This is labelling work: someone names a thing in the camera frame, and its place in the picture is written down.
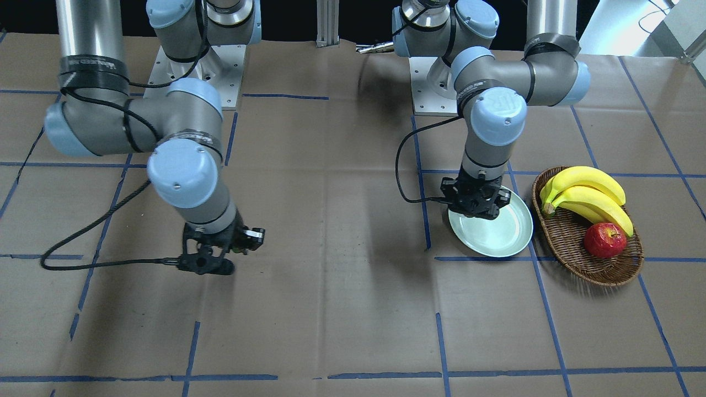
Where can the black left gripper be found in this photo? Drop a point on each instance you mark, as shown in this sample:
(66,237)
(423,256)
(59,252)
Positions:
(451,192)

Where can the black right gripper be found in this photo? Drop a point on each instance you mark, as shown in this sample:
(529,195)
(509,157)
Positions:
(232,234)

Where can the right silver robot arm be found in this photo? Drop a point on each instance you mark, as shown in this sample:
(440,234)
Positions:
(178,122)

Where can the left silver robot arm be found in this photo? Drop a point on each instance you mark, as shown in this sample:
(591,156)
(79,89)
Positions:
(492,96)

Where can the light green plate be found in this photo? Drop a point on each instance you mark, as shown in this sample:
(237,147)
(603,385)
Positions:
(504,236)

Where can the brown wicker basket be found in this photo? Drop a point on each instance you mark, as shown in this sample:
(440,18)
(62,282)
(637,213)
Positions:
(564,235)

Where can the yellow banana bunch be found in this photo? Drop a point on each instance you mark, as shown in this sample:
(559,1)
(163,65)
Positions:
(590,188)

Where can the red apple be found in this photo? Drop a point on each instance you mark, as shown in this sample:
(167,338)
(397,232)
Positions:
(605,240)

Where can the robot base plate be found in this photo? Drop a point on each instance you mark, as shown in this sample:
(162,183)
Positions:
(431,86)
(222,67)

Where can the aluminium frame post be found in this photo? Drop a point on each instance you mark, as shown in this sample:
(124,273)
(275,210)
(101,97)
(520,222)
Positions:
(327,22)

